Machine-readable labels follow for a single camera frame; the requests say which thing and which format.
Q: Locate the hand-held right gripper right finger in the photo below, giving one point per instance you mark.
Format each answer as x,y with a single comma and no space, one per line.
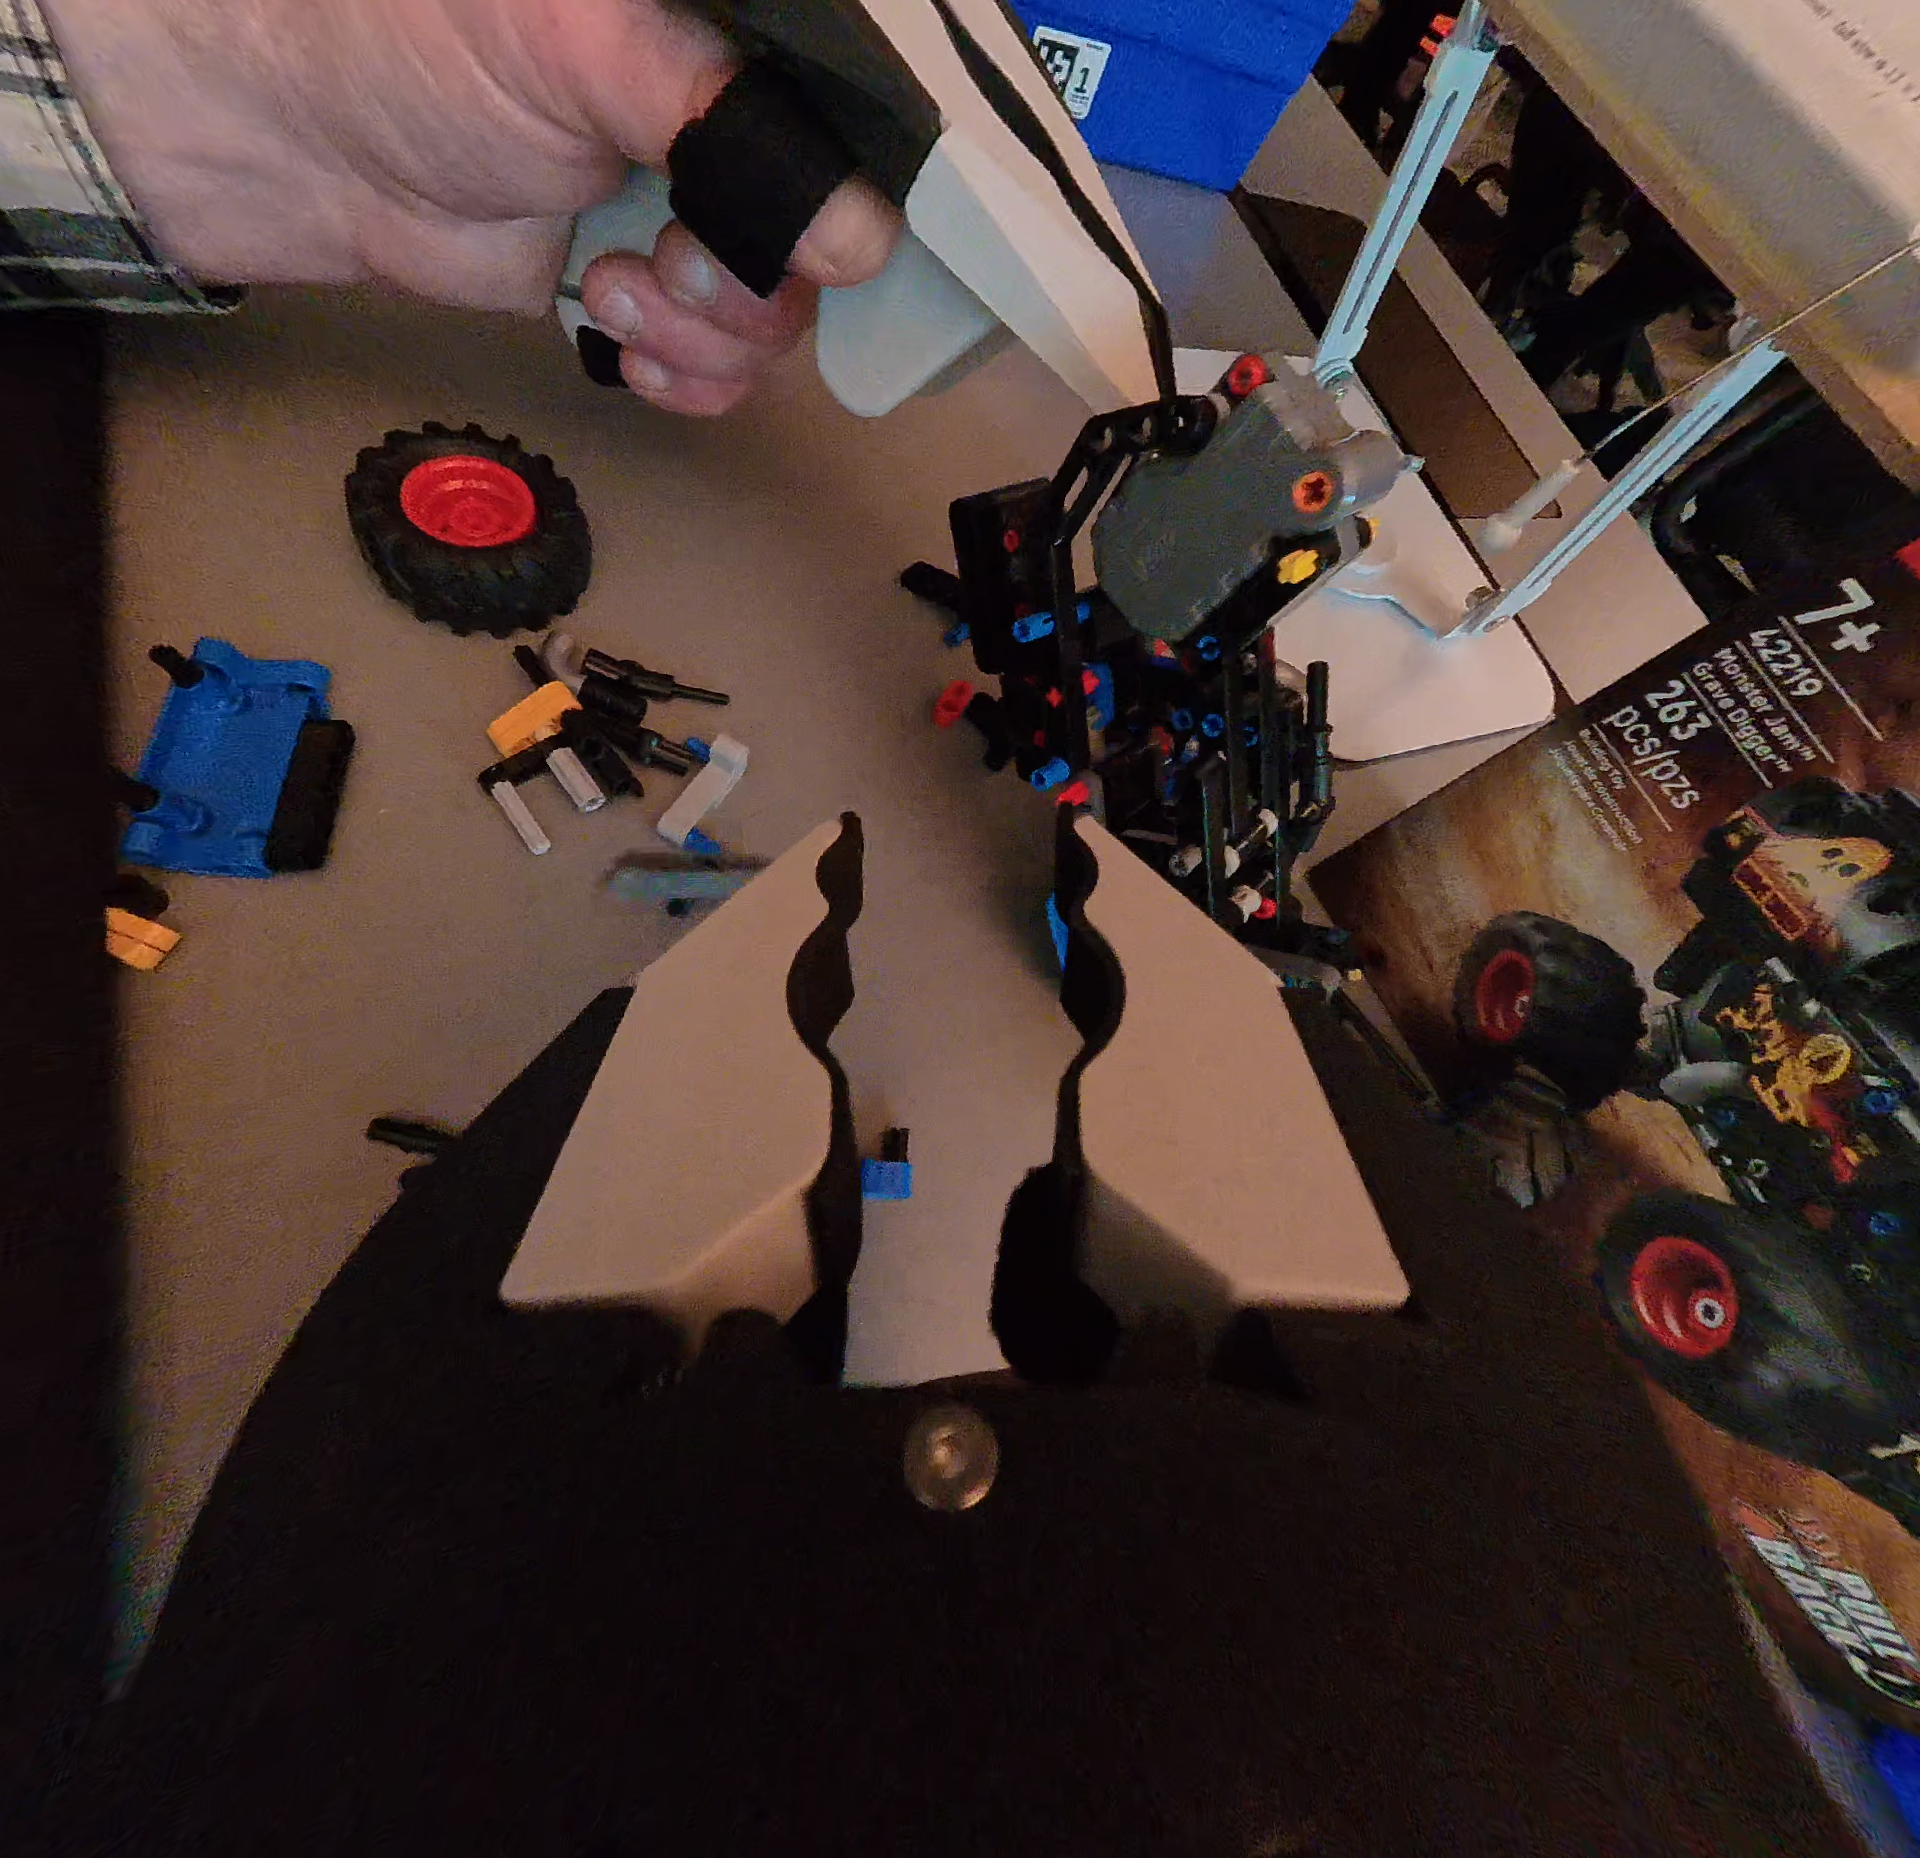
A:
1244,1138

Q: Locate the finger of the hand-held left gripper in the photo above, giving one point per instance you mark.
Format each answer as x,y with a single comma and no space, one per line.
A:
990,192

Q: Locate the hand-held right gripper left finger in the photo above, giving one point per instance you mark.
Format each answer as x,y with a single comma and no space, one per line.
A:
675,1138

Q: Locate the small connector with blue pin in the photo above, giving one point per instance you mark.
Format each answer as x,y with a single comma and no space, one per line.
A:
885,1176

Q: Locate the pale beam with blue pins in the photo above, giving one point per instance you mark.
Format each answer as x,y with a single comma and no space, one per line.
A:
705,792

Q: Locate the toy truck chassis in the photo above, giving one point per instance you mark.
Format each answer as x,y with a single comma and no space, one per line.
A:
1184,538

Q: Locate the grey elbow pipe black axle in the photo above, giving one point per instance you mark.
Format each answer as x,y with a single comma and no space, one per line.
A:
555,655

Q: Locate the grey desk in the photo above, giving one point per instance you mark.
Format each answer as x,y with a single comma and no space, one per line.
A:
374,989

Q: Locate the person's left hand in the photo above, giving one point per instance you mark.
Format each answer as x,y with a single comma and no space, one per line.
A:
374,89

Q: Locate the blue storage bin with tag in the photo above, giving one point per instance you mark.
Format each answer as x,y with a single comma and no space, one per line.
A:
1200,58

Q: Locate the long black pin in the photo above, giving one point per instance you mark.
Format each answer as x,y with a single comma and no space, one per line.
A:
404,1134

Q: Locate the toy truck set box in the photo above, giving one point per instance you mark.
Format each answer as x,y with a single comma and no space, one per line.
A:
1500,869

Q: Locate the black angled connector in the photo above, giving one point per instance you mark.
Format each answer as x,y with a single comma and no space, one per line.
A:
630,748

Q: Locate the orange curved block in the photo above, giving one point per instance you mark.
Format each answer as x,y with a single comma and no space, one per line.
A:
533,719

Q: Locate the black pin with shaft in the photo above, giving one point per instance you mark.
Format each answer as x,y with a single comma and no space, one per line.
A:
645,677

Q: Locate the white document stand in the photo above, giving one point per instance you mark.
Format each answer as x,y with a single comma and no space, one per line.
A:
1425,688

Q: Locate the orange block with black pin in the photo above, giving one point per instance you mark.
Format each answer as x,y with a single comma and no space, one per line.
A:
142,941

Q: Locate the black wheel with red hub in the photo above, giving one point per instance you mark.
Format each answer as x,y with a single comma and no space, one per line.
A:
464,501

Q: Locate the blue body panel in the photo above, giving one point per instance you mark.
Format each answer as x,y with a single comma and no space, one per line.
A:
224,762

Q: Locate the printed instruction sheet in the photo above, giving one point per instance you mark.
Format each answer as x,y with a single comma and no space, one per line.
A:
1861,13

